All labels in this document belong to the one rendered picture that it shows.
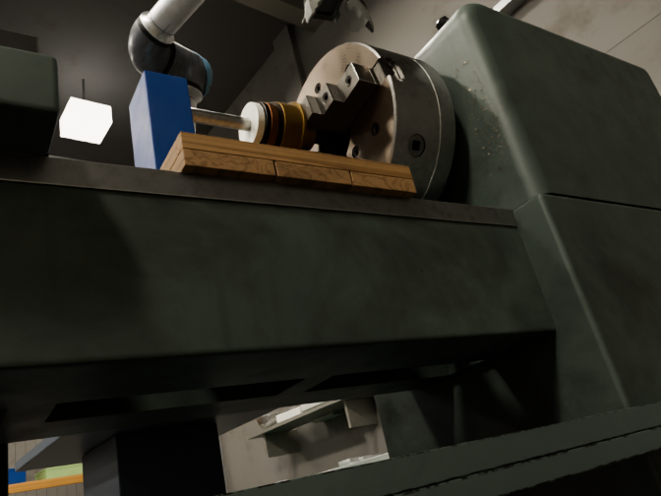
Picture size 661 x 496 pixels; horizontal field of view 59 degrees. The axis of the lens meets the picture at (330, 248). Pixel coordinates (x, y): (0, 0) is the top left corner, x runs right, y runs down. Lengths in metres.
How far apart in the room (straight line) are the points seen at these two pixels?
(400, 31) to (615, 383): 4.98
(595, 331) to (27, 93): 0.67
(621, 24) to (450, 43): 3.32
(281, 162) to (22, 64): 0.26
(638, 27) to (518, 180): 3.42
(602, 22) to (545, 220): 3.60
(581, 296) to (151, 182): 0.54
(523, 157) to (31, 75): 0.64
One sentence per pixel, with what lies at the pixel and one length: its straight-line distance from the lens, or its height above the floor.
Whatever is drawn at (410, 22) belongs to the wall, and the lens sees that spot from 5.54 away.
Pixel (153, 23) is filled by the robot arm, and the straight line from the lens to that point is 1.55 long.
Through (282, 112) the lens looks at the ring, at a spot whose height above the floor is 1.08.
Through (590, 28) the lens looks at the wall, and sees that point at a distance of 4.42.
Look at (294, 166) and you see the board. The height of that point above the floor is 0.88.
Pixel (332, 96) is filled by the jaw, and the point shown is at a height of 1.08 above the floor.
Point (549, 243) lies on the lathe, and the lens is 0.84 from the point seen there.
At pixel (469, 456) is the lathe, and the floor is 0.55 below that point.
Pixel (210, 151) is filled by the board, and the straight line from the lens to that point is 0.60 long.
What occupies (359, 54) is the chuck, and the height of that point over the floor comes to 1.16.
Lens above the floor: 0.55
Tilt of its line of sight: 23 degrees up
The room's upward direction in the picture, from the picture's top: 14 degrees counter-clockwise
